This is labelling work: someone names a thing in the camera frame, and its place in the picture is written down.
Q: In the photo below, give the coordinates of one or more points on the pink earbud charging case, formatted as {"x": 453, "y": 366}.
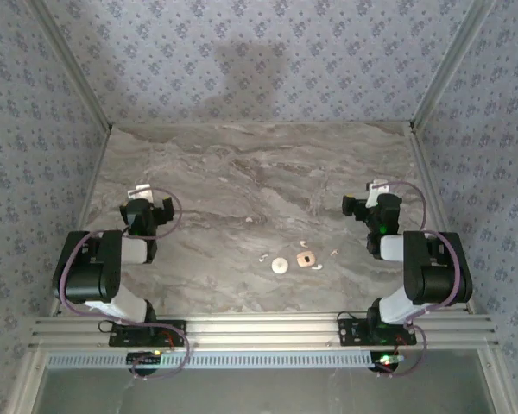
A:
{"x": 305, "y": 260}

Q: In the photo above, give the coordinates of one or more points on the white round earbud case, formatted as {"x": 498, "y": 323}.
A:
{"x": 279, "y": 265}

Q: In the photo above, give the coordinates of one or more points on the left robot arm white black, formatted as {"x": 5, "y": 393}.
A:
{"x": 90, "y": 276}

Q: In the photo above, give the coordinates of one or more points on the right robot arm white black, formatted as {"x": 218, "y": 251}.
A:
{"x": 436, "y": 276}

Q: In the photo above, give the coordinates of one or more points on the black controller board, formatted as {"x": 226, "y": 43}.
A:
{"x": 144, "y": 359}
{"x": 384, "y": 360}

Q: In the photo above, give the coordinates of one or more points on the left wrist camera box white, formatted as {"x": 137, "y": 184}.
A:
{"x": 140, "y": 192}

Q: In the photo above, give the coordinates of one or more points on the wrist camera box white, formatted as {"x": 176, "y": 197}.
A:
{"x": 140, "y": 192}
{"x": 377, "y": 186}

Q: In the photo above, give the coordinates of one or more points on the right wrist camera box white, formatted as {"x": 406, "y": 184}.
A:
{"x": 377, "y": 186}

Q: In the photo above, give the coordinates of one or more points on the aluminium side rail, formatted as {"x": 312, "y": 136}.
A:
{"x": 427, "y": 172}
{"x": 94, "y": 181}

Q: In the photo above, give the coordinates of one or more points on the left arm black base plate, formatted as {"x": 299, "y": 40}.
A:
{"x": 179, "y": 333}

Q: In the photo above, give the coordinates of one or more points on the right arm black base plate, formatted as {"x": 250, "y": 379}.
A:
{"x": 349, "y": 333}

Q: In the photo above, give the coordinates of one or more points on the aluminium extrusion rail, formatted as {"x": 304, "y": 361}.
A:
{"x": 259, "y": 332}

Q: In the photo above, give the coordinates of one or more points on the aluminium frame upright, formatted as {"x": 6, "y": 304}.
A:
{"x": 449, "y": 64}
{"x": 75, "y": 77}

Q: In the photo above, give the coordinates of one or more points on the aluminium frame leg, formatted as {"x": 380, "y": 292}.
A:
{"x": 26, "y": 388}
{"x": 498, "y": 388}

